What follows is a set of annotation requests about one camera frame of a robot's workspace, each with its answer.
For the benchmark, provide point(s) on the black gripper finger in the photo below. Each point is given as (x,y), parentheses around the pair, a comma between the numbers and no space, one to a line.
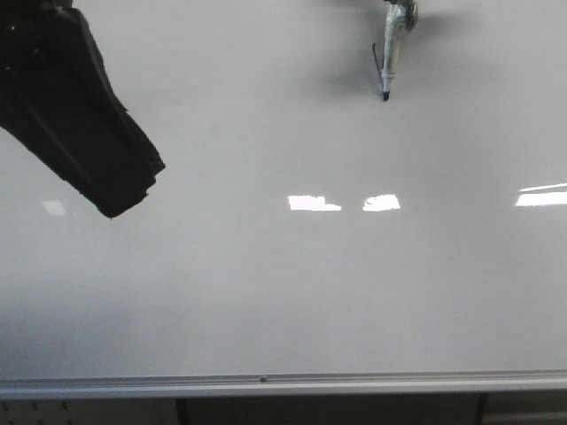
(58,101)

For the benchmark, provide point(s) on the black dry-erase marker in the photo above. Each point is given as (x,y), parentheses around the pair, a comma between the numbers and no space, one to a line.
(402,16)

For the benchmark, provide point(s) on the white whiteboard with aluminium frame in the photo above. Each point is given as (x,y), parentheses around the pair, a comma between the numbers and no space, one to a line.
(306,236)

